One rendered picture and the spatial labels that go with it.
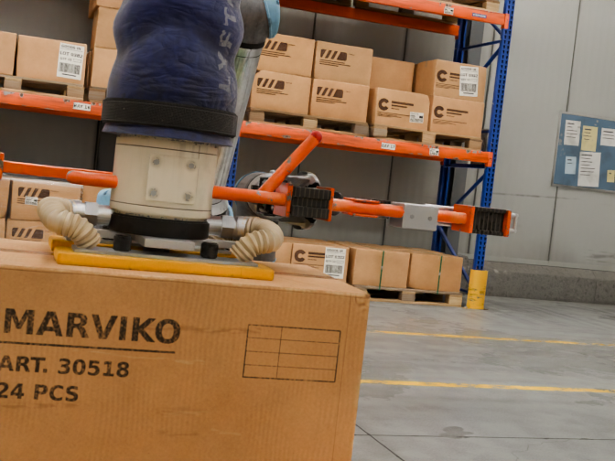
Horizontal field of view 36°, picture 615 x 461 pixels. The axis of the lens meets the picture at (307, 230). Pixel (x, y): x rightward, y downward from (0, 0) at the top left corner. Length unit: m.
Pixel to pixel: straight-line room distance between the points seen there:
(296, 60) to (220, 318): 7.82
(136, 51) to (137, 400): 0.54
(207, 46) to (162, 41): 0.07
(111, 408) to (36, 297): 0.20
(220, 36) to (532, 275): 10.30
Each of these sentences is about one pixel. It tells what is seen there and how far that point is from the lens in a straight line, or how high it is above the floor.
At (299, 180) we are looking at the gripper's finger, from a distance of 1.73.
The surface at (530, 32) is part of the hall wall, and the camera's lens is 11.82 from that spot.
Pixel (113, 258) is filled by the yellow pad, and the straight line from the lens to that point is 1.48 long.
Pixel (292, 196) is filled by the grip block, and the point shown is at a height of 1.09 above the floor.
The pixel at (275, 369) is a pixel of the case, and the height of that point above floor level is 0.82.
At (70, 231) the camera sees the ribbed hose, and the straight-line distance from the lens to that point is 1.50.
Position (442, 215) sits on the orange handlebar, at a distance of 1.76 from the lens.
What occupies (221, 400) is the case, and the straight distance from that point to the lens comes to 1.48.
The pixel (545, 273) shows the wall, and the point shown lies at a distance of 11.84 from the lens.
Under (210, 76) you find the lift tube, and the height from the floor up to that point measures 1.26.
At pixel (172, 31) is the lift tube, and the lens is 1.55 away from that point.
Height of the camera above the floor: 1.11
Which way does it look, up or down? 3 degrees down
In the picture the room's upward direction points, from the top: 6 degrees clockwise
